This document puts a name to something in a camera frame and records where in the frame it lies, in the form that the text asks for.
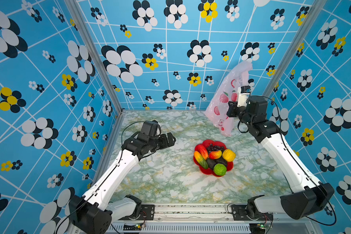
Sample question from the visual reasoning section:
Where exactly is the pink translucent plastic bag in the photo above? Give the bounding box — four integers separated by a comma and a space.
204, 61, 253, 137

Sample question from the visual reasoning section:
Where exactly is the orange green papaya fruit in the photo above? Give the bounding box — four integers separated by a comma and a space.
194, 151, 209, 169

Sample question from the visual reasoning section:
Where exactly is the red yellow mango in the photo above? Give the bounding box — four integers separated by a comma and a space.
195, 144, 209, 160
209, 150, 222, 160

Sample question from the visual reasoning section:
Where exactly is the green lime fruit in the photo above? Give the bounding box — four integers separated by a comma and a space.
213, 164, 227, 176

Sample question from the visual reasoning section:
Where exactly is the yellow lemon fruit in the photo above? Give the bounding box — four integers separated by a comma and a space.
222, 149, 236, 162

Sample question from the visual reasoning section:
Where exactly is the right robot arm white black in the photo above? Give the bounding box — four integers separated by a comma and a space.
227, 96, 334, 220

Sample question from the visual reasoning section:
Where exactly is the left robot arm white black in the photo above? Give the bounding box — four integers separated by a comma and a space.
67, 121, 176, 234

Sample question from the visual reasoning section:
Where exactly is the dark purple grape bunch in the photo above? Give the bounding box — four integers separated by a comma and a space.
207, 144, 225, 152

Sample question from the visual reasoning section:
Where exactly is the dark avocado right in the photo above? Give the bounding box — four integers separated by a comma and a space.
215, 157, 228, 168

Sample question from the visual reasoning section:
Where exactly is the dark avocado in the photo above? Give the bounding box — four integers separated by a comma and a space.
215, 157, 228, 168
206, 158, 217, 171

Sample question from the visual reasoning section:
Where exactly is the dark avocado left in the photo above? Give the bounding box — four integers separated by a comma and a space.
206, 158, 217, 171

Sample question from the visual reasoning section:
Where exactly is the red flower-shaped plate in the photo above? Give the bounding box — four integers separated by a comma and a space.
193, 139, 237, 177

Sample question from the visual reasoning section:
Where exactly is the left green circuit board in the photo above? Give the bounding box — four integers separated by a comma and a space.
123, 223, 143, 231

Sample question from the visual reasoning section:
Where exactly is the green circuit board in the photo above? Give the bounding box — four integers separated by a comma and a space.
123, 223, 143, 231
250, 223, 266, 231

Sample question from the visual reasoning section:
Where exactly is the right green circuit board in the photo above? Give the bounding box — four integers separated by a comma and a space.
250, 223, 266, 231

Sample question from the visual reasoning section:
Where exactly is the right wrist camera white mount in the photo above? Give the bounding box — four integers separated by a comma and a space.
237, 86, 251, 107

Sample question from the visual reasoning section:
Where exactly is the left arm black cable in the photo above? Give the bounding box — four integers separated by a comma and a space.
120, 121, 145, 147

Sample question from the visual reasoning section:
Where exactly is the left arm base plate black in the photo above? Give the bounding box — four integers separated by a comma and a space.
120, 204, 155, 220

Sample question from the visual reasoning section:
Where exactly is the aluminium front rail frame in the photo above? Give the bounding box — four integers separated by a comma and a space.
65, 202, 322, 234

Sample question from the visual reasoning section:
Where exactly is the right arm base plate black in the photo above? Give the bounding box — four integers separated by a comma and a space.
227, 204, 273, 222

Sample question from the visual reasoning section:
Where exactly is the right aluminium corner post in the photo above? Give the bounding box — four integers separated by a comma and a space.
263, 0, 327, 97

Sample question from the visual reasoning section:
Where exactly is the aluminium corner post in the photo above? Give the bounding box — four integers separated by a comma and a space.
65, 0, 122, 116
263, 0, 327, 97

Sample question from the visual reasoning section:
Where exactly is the left aluminium corner post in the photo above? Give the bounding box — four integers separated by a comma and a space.
65, 0, 122, 116

